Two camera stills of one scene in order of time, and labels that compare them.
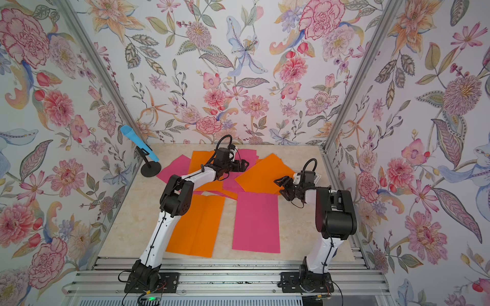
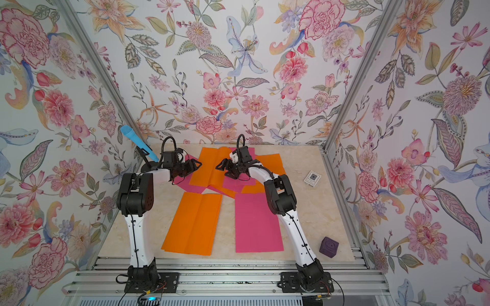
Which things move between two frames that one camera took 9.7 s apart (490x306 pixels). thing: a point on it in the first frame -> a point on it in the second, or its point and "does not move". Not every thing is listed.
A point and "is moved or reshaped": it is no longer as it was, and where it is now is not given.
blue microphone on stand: [153, 167] does not move
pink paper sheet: [256, 223] does not move
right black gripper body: [296, 189] -> [237, 168]
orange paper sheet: [203, 157] is moved or reshaped
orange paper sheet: [261, 177] is moved or reshaped
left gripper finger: [243, 164] -> [195, 165]
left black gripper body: [226, 167] -> [183, 168]
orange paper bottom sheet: [195, 233] does not move
